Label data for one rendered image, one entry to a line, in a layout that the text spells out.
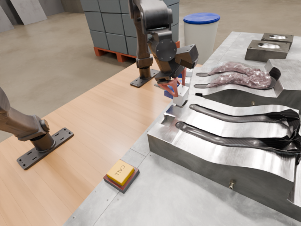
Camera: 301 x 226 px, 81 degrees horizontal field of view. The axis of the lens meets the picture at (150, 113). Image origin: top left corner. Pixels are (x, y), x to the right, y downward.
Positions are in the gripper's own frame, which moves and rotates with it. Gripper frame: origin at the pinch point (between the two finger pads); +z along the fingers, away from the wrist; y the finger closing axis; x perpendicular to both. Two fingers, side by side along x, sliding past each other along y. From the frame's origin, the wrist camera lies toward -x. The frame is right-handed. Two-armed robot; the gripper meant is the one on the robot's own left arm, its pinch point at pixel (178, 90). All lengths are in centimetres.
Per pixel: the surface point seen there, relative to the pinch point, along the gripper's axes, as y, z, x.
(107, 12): 164, -34, 209
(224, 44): 85, 23, 17
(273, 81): 33.1, 21.5, -21.4
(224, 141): -10.2, 11.6, -16.6
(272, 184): -18.6, 13.9, -29.7
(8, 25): 201, -153, 738
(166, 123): -10.4, 6.6, 2.5
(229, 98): 15.4, 16.5, -9.4
